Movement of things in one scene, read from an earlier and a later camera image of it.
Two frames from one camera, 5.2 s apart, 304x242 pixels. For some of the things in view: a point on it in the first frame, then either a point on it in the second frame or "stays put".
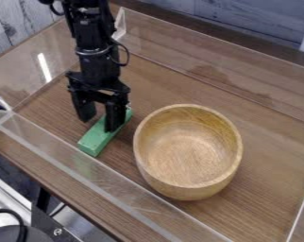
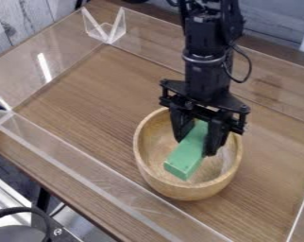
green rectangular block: (97, 137) to (184, 161)
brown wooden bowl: (188, 150) stays put
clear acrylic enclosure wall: (192, 144) stays put
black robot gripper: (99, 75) to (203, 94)
